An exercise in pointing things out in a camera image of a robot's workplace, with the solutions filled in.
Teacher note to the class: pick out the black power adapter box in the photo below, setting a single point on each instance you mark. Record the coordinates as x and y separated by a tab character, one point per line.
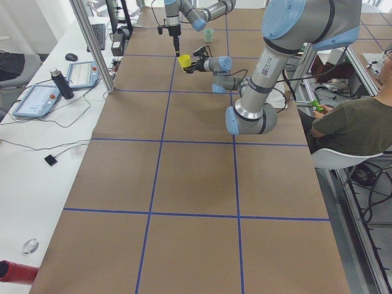
117	46

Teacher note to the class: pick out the black water bottle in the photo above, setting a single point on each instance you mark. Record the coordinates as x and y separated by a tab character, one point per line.
61	83

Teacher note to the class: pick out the black computer mouse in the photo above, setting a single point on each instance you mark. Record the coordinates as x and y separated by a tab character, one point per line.
71	57

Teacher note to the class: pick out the small black square device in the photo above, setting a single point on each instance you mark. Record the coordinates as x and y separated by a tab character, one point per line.
50	160

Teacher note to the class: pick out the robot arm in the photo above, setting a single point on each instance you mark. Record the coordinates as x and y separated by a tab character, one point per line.
197	17
286	26

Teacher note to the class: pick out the seated person in green shirt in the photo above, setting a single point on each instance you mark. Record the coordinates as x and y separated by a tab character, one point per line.
358	127

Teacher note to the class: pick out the yellow plastic cup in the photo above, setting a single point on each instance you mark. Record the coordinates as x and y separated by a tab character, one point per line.
185	61

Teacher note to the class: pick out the teach pendant tablet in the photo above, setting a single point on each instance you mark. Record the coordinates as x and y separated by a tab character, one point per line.
38	102
82	75

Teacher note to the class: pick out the black keyboard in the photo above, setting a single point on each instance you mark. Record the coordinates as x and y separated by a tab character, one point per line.
99	31

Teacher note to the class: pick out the near teach pendant tablet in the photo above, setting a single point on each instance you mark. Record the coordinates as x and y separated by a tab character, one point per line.
38	102

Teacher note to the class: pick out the aluminium frame post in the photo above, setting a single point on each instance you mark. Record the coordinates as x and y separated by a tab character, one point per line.
89	36

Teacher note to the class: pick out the green handled tool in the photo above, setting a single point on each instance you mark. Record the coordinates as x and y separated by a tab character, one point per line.
314	104

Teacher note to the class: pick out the clear tape roll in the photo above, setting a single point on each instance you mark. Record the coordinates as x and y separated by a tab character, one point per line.
30	246

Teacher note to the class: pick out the white chair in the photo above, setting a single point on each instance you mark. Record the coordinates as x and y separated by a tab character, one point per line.
329	159

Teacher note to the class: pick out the red cylindrical object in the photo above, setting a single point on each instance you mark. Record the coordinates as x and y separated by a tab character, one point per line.
18	273

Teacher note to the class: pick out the far teach pendant tablet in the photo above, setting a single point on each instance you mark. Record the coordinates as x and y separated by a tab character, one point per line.
82	75

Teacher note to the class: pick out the green plastic cup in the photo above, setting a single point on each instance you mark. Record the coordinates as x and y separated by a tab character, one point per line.
208	35

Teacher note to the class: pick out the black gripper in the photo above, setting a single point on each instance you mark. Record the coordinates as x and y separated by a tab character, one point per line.
198	64
174	31

